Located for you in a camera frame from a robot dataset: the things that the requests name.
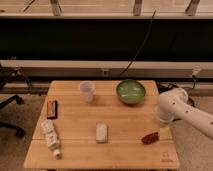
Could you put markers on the white lying bottle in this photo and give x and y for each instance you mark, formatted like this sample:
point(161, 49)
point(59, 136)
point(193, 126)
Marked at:
point(51, 137)

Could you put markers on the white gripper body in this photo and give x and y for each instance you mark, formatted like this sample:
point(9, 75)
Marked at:
point(162, 117)

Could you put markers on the green bowl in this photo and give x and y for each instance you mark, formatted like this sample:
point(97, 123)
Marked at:
point(130, 92)

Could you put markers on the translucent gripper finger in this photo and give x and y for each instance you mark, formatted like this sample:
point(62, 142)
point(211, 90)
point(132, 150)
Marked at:
point(164, 133)

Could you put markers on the black office chair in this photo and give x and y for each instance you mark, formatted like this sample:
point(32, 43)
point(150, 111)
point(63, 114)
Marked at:
point(9, 119)

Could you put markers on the clear plastic cup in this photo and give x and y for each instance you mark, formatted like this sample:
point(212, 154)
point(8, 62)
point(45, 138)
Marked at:
point(86, 89)

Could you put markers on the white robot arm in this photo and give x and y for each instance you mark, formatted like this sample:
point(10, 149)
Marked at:
point(173, 103)

